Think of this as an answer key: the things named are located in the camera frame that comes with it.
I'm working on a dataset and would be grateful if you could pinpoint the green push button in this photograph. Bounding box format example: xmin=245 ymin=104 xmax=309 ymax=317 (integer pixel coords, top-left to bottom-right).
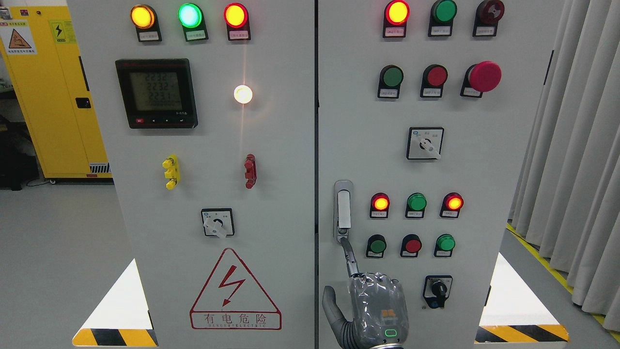
xmin=377 ymin=64 xmax=404 ymax=99
xmin=365 ymin=234 xmax=386 ymax=258
xmin=434 ymin=234 xmax=456 ymax=258

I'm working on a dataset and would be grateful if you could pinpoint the right upper rotary selector switch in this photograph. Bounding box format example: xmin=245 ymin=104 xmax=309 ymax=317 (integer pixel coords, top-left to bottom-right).
xmin=406 ymin=127 xmax=444 ymax=160

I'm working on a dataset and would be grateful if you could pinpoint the red push button lower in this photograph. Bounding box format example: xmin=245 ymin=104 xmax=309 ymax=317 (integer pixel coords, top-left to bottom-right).
xmin=400 ymin=234 xmax=422 ymax=258

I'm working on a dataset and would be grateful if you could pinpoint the red high voltage warning sign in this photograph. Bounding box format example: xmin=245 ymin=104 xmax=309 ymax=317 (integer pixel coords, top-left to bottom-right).
xmin=189 ymin=248 xmax=282 ymax=331

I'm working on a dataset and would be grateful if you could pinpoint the grey curtain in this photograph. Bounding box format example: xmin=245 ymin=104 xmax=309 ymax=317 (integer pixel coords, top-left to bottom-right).
xmin=510 ymin=0 xmax=620 ymax=331

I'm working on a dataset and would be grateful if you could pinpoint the red push button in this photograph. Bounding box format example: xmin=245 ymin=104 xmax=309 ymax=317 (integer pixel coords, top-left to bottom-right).
xmin=420 ymin=64 xmax=448 ymax=98
xmin=400 ymin=234 xmax=422 ymax=258

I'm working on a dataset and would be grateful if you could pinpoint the white lit indicator lamp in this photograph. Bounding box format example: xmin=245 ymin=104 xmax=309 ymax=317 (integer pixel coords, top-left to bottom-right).
xmin=234 ymin=84 xmax=254 ymax=105

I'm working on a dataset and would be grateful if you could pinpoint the dark red buzzer lamp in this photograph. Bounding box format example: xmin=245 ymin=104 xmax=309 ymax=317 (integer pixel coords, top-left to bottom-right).
xmin=472 ymin=0 xmax=505 ymax=37

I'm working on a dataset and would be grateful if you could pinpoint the red lit lamp middle right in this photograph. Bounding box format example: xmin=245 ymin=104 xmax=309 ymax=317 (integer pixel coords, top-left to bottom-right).
xmin=440 ymin=192 xmax=464 ymax=219

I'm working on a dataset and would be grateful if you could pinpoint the right cabinet door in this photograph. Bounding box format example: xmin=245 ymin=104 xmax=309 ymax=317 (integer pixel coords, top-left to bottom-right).
xmin=317 ymin=0 xmax=567 ymax=349

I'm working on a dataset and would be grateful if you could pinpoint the left rotary selector switch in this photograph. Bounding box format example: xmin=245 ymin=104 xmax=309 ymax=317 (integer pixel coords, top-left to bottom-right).
xmin=200 ymin=208 xmax=235 ymax=238

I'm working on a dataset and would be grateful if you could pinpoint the red lit lamp top right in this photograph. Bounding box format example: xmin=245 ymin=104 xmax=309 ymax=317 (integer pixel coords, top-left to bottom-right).
xmin=382 ymin=0 xmax=410 ymax=38

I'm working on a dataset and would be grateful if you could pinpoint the black digital power meter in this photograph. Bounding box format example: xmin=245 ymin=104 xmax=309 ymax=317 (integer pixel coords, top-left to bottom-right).
xmin=115 ymin=58 xmax=199 ymax=129

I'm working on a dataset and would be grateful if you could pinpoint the green lamp middle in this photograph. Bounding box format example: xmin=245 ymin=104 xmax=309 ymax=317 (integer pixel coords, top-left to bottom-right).
xmin=405 ymin=192 xmax=428 ymax=219

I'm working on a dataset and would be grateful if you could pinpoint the green lit indicator lamp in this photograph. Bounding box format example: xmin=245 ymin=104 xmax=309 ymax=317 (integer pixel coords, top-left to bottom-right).
xmin=177 ymin=3 xmax=209 ymax=42

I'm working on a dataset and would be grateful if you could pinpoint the red lit lamp middle left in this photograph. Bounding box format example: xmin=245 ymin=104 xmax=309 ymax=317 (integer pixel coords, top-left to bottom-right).
xmin=369 ymin=192 xmax=390 ymax=219

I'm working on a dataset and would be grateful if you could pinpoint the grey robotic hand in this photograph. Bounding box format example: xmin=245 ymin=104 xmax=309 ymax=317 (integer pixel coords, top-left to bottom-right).
xmin=322 ymin=237 xmax=409 ymax=349

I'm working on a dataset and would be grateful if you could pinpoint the yellow indicator lamp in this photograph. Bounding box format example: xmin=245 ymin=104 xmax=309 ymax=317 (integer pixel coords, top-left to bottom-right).
xmin=130 ymin=4 xmax=162 ymax=42

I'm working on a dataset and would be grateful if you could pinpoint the red emergency stop button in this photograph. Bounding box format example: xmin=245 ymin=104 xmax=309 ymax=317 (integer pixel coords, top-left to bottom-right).
xmin=459 ymin=61 xmax=502 ymax=98

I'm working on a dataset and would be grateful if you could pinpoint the green push button upper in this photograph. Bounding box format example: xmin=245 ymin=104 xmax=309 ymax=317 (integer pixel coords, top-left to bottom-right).
xmin=377 ymin=64 xmax=404 ymax=99

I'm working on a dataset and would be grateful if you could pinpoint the left cabinet door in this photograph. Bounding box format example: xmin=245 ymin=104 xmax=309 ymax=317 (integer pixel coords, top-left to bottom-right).
xmin=68 ymin=0 xmax=318 ymax=349

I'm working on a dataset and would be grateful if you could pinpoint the yellow terminal connector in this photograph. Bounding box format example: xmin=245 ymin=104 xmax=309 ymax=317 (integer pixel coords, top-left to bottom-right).
xmin=162 ymin=154 xmax=180 ymax=190

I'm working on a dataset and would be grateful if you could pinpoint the red push button upper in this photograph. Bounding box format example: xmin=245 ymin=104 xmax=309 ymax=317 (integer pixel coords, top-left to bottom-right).
xmin=420 ymin=64 xmax=448 ymax=98

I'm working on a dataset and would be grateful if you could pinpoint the silver door handle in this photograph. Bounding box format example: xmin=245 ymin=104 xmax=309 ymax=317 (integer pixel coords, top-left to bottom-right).
xmin=333 ymin=180 xmax=354 ymax=244

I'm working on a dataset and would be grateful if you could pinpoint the yellow safety cabinet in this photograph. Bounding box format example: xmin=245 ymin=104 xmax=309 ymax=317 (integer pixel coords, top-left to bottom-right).
xmin=0 ymin=6 xmax=111 ymax=180

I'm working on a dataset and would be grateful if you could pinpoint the cabinet door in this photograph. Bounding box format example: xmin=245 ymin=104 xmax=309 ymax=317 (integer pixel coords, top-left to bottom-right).
xmin=317 ymin=0 xmax=567 ymax=349
xmin=68 ymin=0 xmax=318 ymax=349

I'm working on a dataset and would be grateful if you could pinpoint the red lit indicator lamp left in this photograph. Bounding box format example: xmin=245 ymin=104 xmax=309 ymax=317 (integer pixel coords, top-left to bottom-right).
xmin=223 ymin=2 xmax=251 ymax=41

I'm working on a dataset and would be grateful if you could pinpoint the red terminal connector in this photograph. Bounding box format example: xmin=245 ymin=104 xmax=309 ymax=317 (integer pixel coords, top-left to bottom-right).
xmin=244 ymin=153 xmax=257 ymax=189

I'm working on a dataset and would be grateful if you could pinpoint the green lamp top right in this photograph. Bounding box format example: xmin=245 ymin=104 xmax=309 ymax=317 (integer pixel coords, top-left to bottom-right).
xmin=428 ymin=0 xmax=458 ymax=37

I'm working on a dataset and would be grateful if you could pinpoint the black key selector switch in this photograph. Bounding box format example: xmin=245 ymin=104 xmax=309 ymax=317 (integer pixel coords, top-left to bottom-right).
xmin=422 ymin=275 xmax=452 ymax=309

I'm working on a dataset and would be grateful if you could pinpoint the rotary selector switch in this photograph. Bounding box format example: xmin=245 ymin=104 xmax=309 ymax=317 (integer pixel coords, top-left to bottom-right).
xmin=200 ymin=208 xmax=235 ymax=238
xmin=406 ymin=127 xmax=444 ymax=160

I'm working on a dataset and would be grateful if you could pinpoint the green push button lower left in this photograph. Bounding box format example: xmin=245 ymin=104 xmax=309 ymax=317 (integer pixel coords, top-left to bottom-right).
xmin=365 ymin=234 xmax=386 ymax=258

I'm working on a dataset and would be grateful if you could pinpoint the green push button lower right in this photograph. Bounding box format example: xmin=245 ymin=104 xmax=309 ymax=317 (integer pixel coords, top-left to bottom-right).
xmin=434 ymin=234 xmax=456 ymax=258

